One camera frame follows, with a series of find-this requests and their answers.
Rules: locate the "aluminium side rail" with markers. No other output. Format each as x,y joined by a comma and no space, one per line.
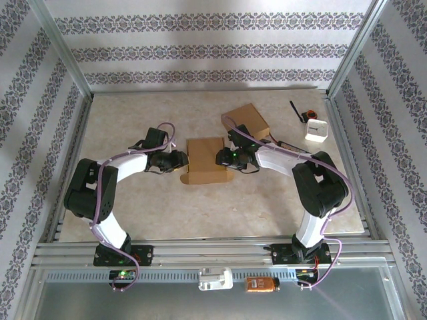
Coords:
75,150
339,126

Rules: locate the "orange battery pack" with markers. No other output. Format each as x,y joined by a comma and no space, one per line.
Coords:
262,285

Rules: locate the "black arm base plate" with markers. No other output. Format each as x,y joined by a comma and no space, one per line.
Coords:
145,255
280,255

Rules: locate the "grey metal sheet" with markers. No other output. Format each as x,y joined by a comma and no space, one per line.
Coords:
200,305

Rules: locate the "aluminium frame post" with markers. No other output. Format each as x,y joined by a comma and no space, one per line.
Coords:
356,50
62,50

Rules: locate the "white square clock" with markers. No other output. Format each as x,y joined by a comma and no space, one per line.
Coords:
317,131

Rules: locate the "aluminium cross bar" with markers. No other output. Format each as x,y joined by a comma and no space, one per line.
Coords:
207,89

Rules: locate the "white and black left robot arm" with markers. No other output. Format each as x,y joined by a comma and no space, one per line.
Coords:
86,196

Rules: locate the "brown cardboard box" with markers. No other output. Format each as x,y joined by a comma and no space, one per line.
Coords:
203,156
245,118

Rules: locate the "white plastic dock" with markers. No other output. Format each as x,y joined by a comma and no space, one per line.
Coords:
217,278

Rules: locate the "black board with orange connectors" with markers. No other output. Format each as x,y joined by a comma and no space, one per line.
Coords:
300,150

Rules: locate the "controller board with green light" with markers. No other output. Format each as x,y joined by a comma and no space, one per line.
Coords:
122,275

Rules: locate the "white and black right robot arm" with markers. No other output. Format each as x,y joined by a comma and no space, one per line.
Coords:
320,190

